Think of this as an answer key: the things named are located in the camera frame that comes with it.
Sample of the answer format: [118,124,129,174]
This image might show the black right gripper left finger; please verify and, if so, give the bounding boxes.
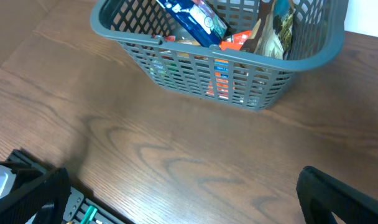
[0,168,71,224]

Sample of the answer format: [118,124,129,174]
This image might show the orange Redoxon box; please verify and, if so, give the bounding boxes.
[214,41,241,100]

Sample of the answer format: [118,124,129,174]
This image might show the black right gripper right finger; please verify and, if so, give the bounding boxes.
[296,166,378,224]

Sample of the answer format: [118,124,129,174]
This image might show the green lid spice jar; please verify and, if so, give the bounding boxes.
[149,60,179,78]

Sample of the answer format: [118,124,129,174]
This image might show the blue toothpaste box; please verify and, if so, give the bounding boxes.
[156,0,228,47]

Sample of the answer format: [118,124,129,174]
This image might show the brown Nescafe Gold bag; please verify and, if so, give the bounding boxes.
[240,0,295,60]

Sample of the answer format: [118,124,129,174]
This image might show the grey plastic basket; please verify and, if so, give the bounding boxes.
[90,0,348,110]

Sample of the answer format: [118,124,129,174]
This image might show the orange tan biscuit packet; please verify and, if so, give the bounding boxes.
[164,29,251,50]

